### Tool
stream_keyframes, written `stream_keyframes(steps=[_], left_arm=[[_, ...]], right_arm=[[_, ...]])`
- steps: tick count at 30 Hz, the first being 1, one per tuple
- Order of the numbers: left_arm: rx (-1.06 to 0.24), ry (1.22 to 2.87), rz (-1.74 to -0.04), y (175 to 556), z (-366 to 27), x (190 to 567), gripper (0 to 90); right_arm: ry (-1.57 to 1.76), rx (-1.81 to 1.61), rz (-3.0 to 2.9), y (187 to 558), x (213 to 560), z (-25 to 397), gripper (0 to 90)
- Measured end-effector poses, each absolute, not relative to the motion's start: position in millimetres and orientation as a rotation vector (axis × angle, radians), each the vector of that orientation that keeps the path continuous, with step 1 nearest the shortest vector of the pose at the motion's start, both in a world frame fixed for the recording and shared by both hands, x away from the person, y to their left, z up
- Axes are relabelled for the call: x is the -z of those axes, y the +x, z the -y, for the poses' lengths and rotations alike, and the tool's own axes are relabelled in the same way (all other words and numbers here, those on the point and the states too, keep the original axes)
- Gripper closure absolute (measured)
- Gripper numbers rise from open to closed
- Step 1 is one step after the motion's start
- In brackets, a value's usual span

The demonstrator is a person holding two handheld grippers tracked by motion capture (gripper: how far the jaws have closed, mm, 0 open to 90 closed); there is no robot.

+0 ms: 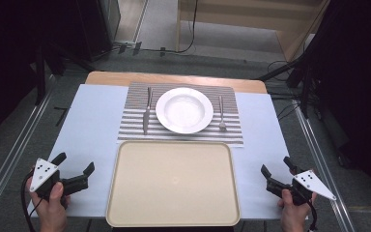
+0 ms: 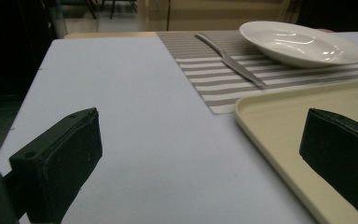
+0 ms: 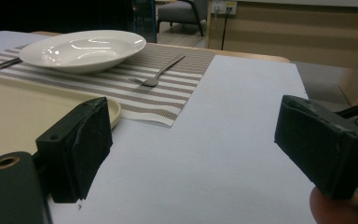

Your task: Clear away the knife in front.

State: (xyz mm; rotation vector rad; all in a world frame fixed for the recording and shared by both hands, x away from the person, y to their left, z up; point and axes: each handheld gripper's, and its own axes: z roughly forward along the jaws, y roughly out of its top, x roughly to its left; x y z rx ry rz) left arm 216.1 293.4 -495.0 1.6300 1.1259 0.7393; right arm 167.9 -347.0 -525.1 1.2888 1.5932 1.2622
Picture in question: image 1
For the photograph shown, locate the dark glass cabinet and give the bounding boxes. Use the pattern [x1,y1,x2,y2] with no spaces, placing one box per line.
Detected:
[73,0,122,62]

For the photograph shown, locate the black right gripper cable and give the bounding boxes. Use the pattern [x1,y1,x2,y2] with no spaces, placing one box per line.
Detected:
[306,199,319,232]

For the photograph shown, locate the black hanging power cable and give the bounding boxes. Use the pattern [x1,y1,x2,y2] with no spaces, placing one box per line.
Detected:
[140,0,199,54]

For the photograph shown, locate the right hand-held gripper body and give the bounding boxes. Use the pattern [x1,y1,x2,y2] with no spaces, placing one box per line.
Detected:
[281,169,337,207]

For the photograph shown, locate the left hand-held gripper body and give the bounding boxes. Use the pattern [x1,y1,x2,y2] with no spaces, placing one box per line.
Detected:
[28,158,69,203]

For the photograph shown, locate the striped grey placemat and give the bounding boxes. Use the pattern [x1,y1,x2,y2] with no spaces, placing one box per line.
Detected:
[117,81,244,149]

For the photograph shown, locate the silver fork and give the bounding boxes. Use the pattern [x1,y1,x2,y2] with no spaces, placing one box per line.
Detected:
[217,95,228,132]

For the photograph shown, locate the light wooden furniture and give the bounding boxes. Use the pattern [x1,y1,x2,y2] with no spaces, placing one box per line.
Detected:
[175,0,331,62]

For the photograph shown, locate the wooden table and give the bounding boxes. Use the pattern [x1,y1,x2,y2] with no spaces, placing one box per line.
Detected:
[85,71,269,95]

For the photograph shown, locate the silver table knife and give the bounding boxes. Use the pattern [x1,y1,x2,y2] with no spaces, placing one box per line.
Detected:
[142,86,154,135]

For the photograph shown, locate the black floor cables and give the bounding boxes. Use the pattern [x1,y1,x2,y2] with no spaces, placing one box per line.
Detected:
[266,59,324,122]

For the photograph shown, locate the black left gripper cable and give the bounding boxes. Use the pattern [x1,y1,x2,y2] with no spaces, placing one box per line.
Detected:
[20,170,44,232]

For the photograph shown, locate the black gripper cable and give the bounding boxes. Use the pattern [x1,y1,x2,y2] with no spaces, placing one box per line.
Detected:
[306,199,319,232]
[20,170,44,232]

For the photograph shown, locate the person's right hand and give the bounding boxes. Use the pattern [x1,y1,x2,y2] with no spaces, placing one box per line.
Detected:
[276,188,319,232]

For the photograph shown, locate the beige plastic tray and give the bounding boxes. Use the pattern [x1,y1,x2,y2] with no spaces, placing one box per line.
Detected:
[105,140,242,228]

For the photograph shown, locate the person's left hand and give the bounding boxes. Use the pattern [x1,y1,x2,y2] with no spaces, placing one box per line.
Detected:
[25,175,71,232]

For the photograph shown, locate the aluminium floor rail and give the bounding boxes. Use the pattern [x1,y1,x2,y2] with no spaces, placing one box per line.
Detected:
[291,99,357,232]
[0,75,58,220]

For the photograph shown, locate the white deep plate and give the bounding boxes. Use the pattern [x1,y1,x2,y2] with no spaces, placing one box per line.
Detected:
[155,87,214,135]

